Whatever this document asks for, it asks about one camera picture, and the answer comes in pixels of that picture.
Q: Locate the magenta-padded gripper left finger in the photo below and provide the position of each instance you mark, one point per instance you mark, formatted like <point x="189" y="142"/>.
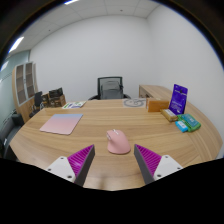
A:
<point x="61" y="165"/>

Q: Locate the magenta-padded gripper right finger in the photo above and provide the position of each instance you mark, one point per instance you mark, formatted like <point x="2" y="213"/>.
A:
<point x="166" y="164"/>

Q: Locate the pink computer mouse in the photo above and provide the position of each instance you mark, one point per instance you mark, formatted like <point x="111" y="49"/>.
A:
<point x="118" y="143"/>

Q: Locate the pink-blue gradient mouse pad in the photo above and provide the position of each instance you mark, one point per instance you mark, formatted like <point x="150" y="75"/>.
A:
<point x="62" y="123"/>

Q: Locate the blue packet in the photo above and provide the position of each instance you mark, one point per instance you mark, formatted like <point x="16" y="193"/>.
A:
<point x="181" y="126"/>

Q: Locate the small tan box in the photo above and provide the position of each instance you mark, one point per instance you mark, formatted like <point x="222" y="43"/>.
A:
<point x="169" y="115"/>

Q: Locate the green packet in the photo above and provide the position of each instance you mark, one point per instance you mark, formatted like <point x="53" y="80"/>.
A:
<point x="191" y="121"/>

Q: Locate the orange-brown cardboard box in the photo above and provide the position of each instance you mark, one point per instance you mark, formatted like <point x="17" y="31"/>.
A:
<point x="157" y="105"/>

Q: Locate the black armchair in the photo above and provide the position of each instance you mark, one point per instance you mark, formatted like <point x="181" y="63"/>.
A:
<point x="9" y="133"/>

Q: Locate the white sticker sheet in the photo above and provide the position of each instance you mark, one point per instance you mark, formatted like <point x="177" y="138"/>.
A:
<point x="74" y="105"/>

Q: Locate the large brown cardboard box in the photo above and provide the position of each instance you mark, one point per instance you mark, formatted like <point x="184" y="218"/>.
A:
<point x="59" y="101"/>

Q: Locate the purple pouch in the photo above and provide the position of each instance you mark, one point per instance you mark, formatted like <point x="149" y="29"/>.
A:
<point x="178" y="98"/>

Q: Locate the small brown cardboard box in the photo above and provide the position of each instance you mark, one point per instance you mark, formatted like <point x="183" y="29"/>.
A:
<point x="45" y="100"/>

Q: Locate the sheet with grey circle print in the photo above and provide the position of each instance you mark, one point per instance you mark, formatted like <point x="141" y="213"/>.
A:
<point x="133" y="103"/>

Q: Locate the small black chair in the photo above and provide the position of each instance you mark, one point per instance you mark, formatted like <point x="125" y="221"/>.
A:
<point x="37" y="99"/>

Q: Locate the black cardboard box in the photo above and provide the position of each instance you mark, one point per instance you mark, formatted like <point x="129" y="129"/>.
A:
<point x="56" y="92"/>

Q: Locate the wooden side desk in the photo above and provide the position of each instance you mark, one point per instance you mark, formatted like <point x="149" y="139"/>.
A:
<point x="156" y="90"/>

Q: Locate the black mesh office chair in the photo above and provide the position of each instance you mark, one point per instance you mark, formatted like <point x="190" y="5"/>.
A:
<point x="100" y="87"/>

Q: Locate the wooden shelf cabinet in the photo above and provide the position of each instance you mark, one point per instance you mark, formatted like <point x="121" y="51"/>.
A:
<point x="25" y="83"/>

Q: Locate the grey backpack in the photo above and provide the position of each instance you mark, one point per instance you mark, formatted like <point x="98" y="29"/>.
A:
<point x="111" y="90"/>

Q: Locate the long ceiling light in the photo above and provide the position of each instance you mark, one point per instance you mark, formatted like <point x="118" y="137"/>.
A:
<point x="16" y="44"/>

